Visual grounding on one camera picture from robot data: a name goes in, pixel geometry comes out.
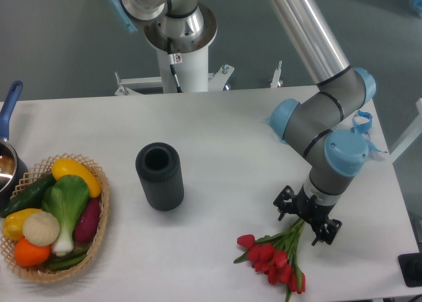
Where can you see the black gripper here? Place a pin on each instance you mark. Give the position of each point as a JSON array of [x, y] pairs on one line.
[[325, 229]]

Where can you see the red tulip bouquet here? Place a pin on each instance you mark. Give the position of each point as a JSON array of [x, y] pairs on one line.
[[276, 257]]

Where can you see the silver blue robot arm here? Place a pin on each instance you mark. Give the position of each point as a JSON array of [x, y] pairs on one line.
[[182, 30]]

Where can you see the crumpled blue tape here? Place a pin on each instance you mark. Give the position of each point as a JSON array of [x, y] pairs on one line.
[[364, 128]]

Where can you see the blue tape strip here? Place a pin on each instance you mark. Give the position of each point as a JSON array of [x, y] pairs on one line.
[[274, 135]]

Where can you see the black device at edge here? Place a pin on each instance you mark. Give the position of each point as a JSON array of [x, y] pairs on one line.
[[410, 266]]

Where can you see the dark grey ribbed vase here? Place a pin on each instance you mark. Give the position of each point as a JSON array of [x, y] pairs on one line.
[[159, 169]]

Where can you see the purple sweet potato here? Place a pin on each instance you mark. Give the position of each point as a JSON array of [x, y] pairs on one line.
[[87, 226]]

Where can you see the green bean pods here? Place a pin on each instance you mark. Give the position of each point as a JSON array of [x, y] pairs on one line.
[[68, 261]]

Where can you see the green bok choy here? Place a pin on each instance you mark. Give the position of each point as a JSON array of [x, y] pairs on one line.
[[66, 201]]

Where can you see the yellow squash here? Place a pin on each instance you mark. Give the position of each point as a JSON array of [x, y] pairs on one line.
[[67, 166]]

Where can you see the woven wicker basket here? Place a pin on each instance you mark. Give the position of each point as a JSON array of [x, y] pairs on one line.
[[40, 274]]

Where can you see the dark green cucumber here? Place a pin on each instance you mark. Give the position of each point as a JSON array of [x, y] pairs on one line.
[[30, 197]]

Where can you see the orange fruit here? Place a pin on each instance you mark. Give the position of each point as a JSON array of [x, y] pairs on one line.
[[28, 255]]

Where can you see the yellow bell pepper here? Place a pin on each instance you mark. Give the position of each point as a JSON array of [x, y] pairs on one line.
[[13, 223]]

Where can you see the white frame leg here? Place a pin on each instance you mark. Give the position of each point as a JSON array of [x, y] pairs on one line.
[[412, 132]]

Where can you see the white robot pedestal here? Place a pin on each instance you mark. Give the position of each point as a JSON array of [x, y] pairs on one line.
[[183, 63]]

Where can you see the white metal base frame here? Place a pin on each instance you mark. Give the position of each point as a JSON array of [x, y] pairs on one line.
[[216, 81]]

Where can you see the blue handled saucepan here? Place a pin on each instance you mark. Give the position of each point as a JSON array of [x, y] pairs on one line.
[[12, 167]]

